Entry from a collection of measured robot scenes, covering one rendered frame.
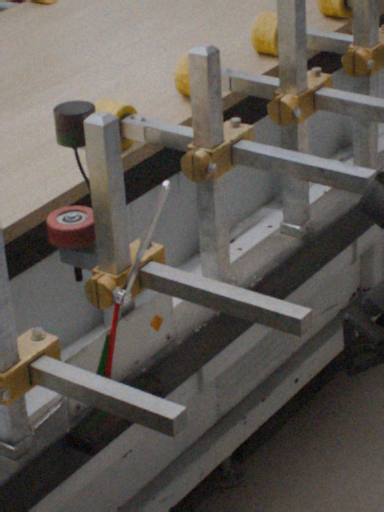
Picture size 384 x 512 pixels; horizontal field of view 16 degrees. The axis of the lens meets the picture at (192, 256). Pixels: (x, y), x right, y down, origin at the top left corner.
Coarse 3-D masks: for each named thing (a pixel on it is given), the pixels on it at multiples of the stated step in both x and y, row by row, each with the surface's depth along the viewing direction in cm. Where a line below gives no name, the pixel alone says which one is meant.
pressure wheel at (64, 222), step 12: (48, 216) 207; (60, 216) 208; (72, 216) 206; (84, 216) 207; (48, 228) 206; (60, 228) 204; (72, 228) 204; (84, 228) 204; (60, 240) 205; (72, 240) 204; (84, 240) 205
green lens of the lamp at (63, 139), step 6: (54, 126) 192; (60, 132) 190; (84, 132) 190; (60, 138) 191; (66, 138) 190; (72, 138) 190; (78, 138) 190; (84, 138) 190; (60, 144) 191; (66, 144) 191; (72, 144) 190; (78, 144) 190; (84, 144) 190
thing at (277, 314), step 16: (64, 256) 209; (80, 256) 207; (96, 256) 205; (144, 272) 200; (160, 272) 200; (176, 272) 199; (160, 288) 200; (176, 288) 198; (192, 288) 196; (208, 288) 195; (224, 288) 194; (240, 288) 194; (208, 304) 195; (224, 304) 193; (240, 304) 192; (256, 304) 190; (272, 304) 190; (288, 304) 189; (256, 320) 191; (272, 320) 189; (288, 320) 187; (304, 320) 187
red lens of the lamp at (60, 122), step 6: (54, 108) 191; (54, 114) 190; (60, 114) 189; (84, 114) 189; (90, 114) 189; (54, 120) 190; (60, 120) 189; (66, 120) 189; (72, 120) 188; (78, 120) 189; (84, 120) 189; (60, 126) 190; (66, 126) 189; (72, 126) 189; (78, 126) 189
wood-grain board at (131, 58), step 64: (64, 0) 303; (128, 0) 300; (192, 0) 298; (256, 0) 295; (0, 64) 269; (64, 64) 267; (128, 64) 265; (256, 64) 261; (0, 128) 240; (0, 192) 217; (64, 192) 216
